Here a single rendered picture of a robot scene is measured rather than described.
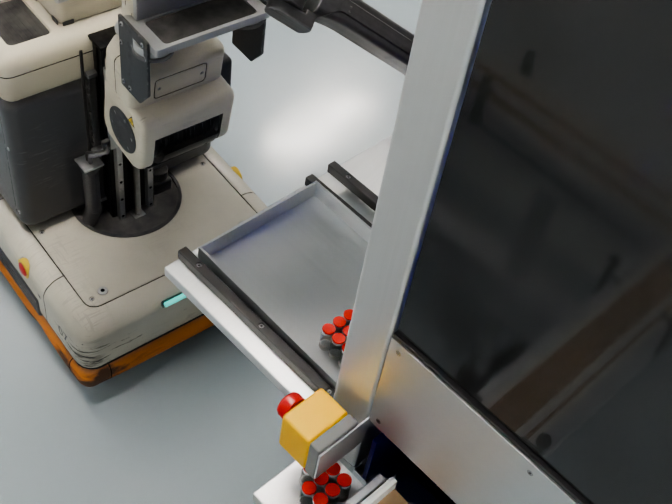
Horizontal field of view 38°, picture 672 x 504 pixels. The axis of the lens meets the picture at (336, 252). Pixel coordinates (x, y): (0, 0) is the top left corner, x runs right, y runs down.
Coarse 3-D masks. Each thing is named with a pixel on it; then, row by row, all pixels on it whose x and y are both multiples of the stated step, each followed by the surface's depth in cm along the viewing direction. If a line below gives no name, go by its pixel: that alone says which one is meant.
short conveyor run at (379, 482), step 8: (376, 480) 135; (384, 480) 135; (392, 480) 131; (368, 488) 134; (376, 488) 134; (384, 488) 130; (392, 488) 131; (352, 496) 133; (360, 496) 133; (368, 496) 133; (376, 496) 129; (384, 496) 131; (392, 496) 134; (400, 496) 134
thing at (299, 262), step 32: (320, 192) 174; (256, 224) 168; (288, 224) 170; (320, 224) 171; (352, 224) 171; (224, 256) 164; (256, 256) 165; (288, 256) 166; (320, 256) 167; (352, 256) 167; (256, 288) 160; (288, 288) 161; (320, 288) 162; (352, 288) 163; (288, 320) 157; (320, 320) 158; (320, 352) 154
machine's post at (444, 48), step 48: (432, 0) 86; (480, 0) 82; (432, 48) 89; (432, 96) 92; (432, 144) 95; (384, 192) 104; (432, 192) 99; (384, 240) 109; (384, 288) 113; (384, 336) 118; (336, 384) 133
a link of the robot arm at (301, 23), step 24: (312, 0) 137; (336, 0) 136; (360, 0) 138; (288, 24) 137; (312, 24) 135; (336, 24) 138; (360, 24) 139; (384, 24) 140; (384, 48) 141; (408, 48) 143
